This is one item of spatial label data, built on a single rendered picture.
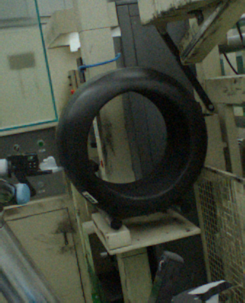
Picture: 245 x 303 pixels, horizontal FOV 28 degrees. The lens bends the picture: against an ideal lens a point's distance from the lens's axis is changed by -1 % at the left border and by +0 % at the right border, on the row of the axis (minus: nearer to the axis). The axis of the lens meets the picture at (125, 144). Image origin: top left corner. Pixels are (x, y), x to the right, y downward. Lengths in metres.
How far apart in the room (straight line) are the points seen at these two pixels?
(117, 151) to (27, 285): 1.39
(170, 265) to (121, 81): 1.11
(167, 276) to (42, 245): 1.75
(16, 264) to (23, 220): 1.60
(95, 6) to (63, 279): 1.33
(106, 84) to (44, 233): 0.97
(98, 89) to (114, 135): 0.44
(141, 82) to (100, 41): 0.43
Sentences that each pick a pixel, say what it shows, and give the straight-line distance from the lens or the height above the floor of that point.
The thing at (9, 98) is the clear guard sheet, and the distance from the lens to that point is 2.43.
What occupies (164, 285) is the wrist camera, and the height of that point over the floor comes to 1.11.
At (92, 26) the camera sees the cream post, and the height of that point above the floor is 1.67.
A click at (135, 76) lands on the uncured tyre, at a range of 1.83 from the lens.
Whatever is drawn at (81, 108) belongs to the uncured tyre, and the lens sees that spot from 1.80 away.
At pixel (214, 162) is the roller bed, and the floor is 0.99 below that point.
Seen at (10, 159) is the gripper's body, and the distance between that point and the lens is 1.88.
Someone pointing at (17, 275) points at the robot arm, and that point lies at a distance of 0.88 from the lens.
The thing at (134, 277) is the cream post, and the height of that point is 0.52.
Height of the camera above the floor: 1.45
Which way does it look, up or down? 8 degrees down
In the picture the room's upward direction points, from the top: 9 degrees counter-clockwise
